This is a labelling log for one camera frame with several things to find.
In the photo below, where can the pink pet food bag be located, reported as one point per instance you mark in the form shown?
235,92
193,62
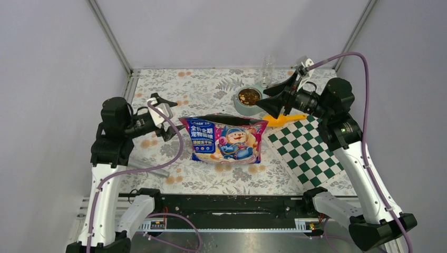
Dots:
223,138

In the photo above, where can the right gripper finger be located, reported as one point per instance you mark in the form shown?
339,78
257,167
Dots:
289,86
274,106

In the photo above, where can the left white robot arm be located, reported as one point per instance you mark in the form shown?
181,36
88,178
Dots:
110,154

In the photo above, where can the green double pet bowl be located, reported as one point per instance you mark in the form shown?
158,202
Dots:
245,100

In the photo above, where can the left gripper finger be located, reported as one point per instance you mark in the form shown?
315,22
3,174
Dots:
169,133
156,100

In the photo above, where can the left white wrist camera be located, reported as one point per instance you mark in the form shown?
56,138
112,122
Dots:
157,113

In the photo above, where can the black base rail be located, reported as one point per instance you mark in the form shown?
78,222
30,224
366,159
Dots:
231,213

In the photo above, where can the orange plastic scoop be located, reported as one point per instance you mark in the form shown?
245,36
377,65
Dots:
282,120

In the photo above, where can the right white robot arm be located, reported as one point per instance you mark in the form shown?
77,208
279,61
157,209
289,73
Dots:
379,219

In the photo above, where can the clear plastic bottle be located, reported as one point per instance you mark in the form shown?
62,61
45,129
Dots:
266,72

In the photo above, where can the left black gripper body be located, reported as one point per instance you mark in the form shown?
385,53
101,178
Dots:
139,125

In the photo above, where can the green white checkerboard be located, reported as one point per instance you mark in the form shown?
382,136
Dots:
306,157

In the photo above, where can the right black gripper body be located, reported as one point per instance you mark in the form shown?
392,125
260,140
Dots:
302,99

